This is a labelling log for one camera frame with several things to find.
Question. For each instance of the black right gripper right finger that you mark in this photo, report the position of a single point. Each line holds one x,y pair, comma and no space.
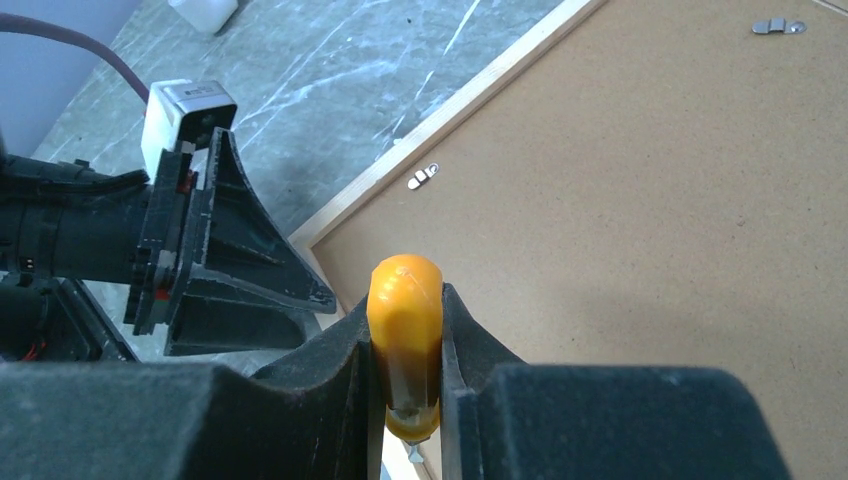
504,418

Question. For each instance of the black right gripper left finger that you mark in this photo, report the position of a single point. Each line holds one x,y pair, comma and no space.
315,413

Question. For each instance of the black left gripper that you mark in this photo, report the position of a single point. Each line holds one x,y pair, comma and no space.
247,288

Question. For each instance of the yellow handled screwdriver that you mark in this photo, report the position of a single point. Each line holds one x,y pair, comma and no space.
404,311

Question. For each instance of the wooden picture frame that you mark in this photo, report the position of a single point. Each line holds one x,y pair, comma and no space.
664,186

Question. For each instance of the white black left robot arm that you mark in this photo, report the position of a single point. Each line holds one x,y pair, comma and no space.
64,220

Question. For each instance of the white PVC pipe stand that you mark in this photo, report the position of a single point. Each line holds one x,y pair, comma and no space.
206,16

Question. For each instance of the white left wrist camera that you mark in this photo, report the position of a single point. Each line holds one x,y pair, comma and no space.
183,110

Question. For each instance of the silver frame retaining clip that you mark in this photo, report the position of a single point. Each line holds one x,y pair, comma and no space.
422,176

